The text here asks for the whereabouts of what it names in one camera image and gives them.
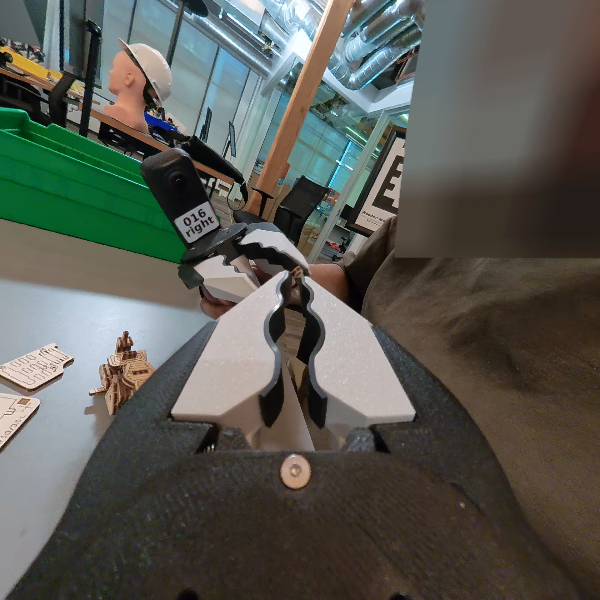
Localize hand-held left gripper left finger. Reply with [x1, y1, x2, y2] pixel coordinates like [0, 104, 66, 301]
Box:
[170, 270, 295, 428]

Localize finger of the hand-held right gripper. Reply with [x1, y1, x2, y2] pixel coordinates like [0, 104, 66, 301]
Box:
[237, 224, 311, 284]
[192, 253, 262, 303]

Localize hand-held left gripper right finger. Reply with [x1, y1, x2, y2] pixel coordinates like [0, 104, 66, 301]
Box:
[296, 274, 417, 429]

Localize assembled wooden puzzle model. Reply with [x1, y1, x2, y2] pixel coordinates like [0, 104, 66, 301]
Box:
[89, 331, 156, 417]

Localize person's right forearm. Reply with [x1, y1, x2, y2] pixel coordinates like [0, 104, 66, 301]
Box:
[307, 262, 352, 308]

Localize grey desk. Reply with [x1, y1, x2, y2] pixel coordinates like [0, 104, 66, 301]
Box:
[0, 218, 221, 596]

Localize person's right hand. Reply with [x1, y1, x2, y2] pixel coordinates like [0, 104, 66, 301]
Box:
[200, 287, 244, 321]

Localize wooden workbench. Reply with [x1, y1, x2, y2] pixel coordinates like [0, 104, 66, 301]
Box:
[0, 66, 235, 188]

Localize black office chair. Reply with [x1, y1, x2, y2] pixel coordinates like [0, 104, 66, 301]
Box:
[233, 175, 332, 245]

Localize black bag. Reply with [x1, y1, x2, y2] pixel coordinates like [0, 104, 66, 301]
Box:
[180, 135, 249, 198]

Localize stacked green plastic crates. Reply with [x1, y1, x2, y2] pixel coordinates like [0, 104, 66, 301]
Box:
[0, 106, 189, 264]

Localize mannequin head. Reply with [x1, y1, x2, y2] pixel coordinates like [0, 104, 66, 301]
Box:
[102, 49, 160, 135]

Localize white hard hat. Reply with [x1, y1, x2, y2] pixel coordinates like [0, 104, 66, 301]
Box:
[117, 37, 173, 105]

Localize wooden pillar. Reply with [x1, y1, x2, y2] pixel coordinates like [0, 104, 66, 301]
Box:
[246, 0, 355, 213]

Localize black monitor on stand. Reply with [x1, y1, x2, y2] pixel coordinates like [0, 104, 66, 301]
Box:
[58, 0, 107, 138]

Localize yellow machine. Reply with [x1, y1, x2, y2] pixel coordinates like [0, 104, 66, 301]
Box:
[0, 43, 48, 72]

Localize small wooden sheet fragment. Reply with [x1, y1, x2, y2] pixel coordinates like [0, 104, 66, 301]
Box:
[0, 342, 75, 393]

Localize silver ventilation ducts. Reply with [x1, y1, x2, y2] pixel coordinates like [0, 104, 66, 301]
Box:
[253, 0, 427, 93]

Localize wooden parts sheet with wheels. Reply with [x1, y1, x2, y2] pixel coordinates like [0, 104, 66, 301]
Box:
[0, 392, 41, 453]

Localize wall poster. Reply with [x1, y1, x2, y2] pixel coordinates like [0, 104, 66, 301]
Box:
[349, 126, 409, 236]

